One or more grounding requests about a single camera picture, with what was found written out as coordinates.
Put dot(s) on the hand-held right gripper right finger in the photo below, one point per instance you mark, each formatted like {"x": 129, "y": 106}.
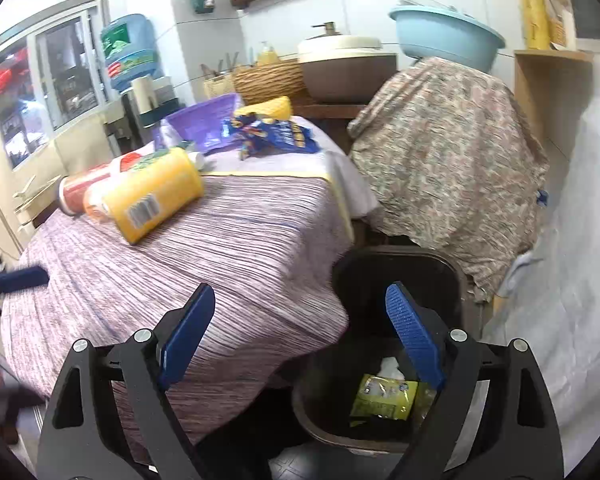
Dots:
{"x": 412, "y": 335}

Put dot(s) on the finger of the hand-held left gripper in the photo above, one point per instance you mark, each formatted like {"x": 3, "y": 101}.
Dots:
{"x": 22, "y": 278}

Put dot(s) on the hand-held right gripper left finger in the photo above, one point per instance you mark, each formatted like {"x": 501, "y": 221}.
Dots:
{"x": 187, "y": 335}

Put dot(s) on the black trash bin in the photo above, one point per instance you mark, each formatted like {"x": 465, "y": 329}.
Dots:
{"x": 360, "y": 270}

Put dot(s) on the orange drink can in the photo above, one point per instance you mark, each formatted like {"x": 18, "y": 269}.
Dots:
{"x": 94, "y": 202}

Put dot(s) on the red drink can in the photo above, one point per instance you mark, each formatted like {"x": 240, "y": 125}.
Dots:
{"x": 77, "y": 187}

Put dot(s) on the yellow snack canister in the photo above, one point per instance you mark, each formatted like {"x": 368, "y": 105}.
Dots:
{"x": 152, "y": 192}

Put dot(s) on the blue silver snack bag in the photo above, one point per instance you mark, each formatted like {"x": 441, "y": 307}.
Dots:
{"x": 295, "y": 136}

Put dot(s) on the yellow ridged plastic tray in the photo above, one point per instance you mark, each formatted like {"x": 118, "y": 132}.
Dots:
{"x": 270, "y": 107}

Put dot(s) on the white crumpled tissue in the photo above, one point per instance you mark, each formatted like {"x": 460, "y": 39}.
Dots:
{"x": 391, "y": 367}

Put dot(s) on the purple striped tablecloth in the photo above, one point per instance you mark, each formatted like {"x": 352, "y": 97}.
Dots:
{"x": 180, "y": 270}

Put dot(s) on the yellow green packet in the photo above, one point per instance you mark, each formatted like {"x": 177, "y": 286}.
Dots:
{"x": 382, "y": 397}

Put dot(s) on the cream plastic container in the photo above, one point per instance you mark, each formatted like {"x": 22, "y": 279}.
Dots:
{"x": 30, "y": 197}

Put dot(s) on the white green printed bottle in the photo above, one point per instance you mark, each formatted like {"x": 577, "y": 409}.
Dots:
{"x": 135, "y": 161}

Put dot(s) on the white plastic sheet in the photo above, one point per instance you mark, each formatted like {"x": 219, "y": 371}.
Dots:
{"x": 570, "y": 260}

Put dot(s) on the paisley cloth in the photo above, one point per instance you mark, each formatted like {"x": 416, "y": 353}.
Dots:
{"x": 450, "y": 160}

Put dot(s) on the small blue cap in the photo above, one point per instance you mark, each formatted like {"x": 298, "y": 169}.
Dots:
{"x": 542, "y": 199}

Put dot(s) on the white cloth with yellow trim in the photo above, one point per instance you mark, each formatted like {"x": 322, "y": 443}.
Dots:
{"x": 290, "y": 162}

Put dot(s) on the sliding window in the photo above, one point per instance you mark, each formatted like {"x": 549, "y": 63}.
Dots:
{"x": 50, "y": 75}

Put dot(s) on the purple plastic basket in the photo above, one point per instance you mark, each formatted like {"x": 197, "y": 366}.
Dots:
{"x": 210, "y": 120}

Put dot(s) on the dark water dispenser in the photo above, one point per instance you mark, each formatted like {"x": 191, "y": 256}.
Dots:
{"x": 162, "y": 105}

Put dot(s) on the dark wooden counter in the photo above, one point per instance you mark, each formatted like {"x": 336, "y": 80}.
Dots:
{"x": 330, "y": 110}

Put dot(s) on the utensil holder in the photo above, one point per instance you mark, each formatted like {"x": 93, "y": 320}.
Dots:
{"x": 217, "y": 82}

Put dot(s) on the blue water jug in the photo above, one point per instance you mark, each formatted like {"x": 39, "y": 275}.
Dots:
{"x": 130, "y": 45}

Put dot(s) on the wicker basket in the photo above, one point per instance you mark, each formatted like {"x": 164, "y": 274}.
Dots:
{"x": 267, "y": 80}

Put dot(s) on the brown pot with white lid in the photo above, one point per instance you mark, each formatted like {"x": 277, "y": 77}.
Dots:
{"x": 347, "y": 72}

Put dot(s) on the light wooden cabinet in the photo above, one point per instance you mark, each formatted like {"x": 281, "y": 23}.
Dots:
{"x": 545, "y": 90}

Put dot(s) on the yellow soap bottle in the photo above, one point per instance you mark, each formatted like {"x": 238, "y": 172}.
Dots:
{"x": 267, "y": 55}

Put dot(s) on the light blue plastic basin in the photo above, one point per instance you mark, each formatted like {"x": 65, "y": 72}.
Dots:
{"x": 445, "y": 35}

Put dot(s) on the brass faucet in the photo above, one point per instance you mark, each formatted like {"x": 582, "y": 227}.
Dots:
{"x": 325, "y": 27}

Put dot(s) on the clear plastic bag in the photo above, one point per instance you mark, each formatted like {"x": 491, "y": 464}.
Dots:
{"x": 425, "y": 1}

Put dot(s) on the tan woven container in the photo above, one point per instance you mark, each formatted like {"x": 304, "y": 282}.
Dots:
{"x": 560, "y": 20}

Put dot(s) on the yellow printed roll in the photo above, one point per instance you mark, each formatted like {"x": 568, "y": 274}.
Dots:
{"x": 532, "y": 5}

